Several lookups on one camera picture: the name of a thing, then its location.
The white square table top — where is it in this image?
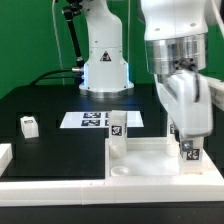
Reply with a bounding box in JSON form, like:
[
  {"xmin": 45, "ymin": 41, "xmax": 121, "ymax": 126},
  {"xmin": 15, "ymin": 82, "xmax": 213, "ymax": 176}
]
[{"xmin": 105, "ymin": 137, "xmax": 219, "ymax": 177}]

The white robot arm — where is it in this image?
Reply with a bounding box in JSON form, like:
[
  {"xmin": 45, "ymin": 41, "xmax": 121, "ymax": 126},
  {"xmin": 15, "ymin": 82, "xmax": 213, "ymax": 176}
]
[{"xmin": 80, "ymin": 0, "xmax": 224, "ymax": 151}]

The white U-shaped obstacle fence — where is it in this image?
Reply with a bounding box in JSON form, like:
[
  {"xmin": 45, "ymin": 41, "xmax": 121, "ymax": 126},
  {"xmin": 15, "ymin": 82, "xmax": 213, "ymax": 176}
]
[{"xmin": 0, "ymin": 139, "xmax": 224, "ymax": 208}]

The grey hanging cable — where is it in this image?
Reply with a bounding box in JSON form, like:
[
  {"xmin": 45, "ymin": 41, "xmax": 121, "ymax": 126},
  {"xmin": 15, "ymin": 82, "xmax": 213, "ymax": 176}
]
[{"xmin": 51, "ymin": 0, "xmax": 66, "ymax": 86}]

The black cable at base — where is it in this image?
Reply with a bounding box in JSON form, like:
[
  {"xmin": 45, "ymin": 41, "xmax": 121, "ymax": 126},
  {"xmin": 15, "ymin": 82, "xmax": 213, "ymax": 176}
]
[{"xmin": 29, "ymin": 67, "xmax": 84, "ymax": 87}]

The white fiducial marker sheet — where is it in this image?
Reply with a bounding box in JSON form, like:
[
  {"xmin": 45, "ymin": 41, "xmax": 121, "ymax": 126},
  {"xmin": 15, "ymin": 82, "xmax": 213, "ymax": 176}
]
[{"xmin": 60, "ymin": 111, "xmax": 144, "ymax": 129}]

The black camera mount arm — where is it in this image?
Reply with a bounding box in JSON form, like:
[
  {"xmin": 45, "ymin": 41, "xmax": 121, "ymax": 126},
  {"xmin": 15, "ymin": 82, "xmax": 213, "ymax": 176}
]
[{"xmin": 62, "ymin": 0, "xmax": 84, "ymax": 68}]

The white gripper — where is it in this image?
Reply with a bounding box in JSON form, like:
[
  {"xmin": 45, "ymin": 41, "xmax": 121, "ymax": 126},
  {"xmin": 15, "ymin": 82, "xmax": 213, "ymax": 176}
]
[{"xmin": 155, "ymin": 70, "xmax": 213, "ymax": 151}]

